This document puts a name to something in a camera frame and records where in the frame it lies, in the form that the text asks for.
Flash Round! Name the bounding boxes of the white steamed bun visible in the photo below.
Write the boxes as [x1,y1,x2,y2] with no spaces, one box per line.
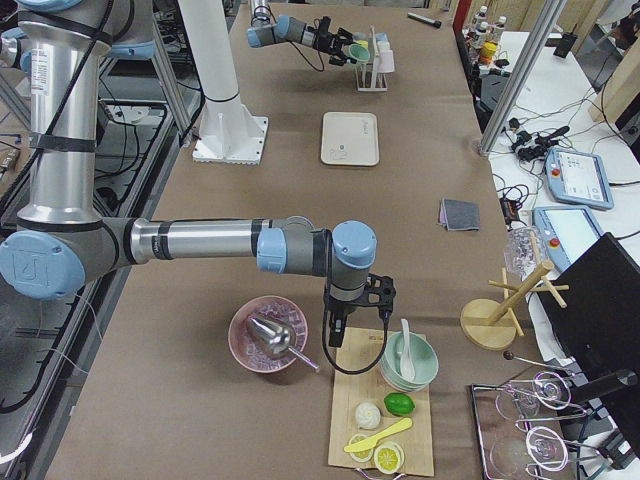
[354,402,382,430]

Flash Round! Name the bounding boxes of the teach pendant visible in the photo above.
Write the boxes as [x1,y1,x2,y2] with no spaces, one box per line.
[532,205,604,273]
[544,146,614,211]

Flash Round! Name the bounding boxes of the wooden mug tree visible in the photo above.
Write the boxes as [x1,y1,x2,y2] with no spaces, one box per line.
[460,234,571,351]

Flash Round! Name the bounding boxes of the white wire cup rack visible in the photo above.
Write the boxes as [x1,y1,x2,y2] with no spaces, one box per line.
[355,25,390,92]

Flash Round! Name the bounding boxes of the yellow plastic knife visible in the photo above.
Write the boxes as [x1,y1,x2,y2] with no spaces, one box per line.
[343,418,413,453]

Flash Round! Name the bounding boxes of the pink cup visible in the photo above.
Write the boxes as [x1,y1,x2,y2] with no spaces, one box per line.
[378,50,395,74]

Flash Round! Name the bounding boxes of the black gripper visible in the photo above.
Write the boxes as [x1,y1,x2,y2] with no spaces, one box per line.
[323,273,396,348]
[312,16,365,66]

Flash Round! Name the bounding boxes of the aluminium frame post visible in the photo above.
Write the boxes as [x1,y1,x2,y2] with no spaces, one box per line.
[478,0,567,157]

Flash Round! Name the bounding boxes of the black glass rack tray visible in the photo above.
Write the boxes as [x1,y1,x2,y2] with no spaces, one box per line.
[468,369,636,480]

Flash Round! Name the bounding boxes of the cream rabbit tray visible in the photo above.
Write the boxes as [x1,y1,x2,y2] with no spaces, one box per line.
[320,111,379,167]

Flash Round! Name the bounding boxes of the grey folded cloth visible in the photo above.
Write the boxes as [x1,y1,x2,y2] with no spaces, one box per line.
[438,198,480,231]

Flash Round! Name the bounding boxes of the teach pendant far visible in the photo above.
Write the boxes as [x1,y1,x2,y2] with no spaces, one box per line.
[544,146,614,211]

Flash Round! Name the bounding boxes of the green lime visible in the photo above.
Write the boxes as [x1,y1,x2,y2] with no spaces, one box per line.
[383,392,416,416]

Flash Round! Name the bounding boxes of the teach pendant near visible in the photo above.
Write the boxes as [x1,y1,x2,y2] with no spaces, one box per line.
[532,205,604,273]

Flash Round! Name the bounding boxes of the bamboo cutting board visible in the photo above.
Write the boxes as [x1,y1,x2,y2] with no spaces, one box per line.
[328,327,435,477]

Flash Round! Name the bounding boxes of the lemon slice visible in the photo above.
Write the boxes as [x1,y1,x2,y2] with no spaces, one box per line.
[347,433,374,464]
[373,441,405,475]

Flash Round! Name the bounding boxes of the pink bowl with ice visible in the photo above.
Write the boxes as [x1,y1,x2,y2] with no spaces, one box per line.
[228,295,308,373]

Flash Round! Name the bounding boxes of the metal ice scoop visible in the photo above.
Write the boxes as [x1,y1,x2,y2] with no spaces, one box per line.
[245,314,320,373]

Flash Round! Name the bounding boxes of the green stacked bowls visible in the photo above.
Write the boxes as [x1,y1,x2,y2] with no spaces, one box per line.
[378,332,440,394]

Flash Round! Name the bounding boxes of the metal tube black cap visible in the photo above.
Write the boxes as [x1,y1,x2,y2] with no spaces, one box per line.
[407,12,442,29]

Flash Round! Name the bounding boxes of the black monitor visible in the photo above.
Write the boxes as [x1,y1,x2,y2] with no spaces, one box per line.
[539,233,639,380]

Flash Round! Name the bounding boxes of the white ceramic spoon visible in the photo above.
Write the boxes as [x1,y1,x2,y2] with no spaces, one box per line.
[399,318,416,382]

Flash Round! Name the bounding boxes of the white cup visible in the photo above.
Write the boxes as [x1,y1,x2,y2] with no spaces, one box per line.
[377,41,391,53]

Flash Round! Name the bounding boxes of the green cup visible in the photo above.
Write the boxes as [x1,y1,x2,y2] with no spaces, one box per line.
[348,43,370,65]

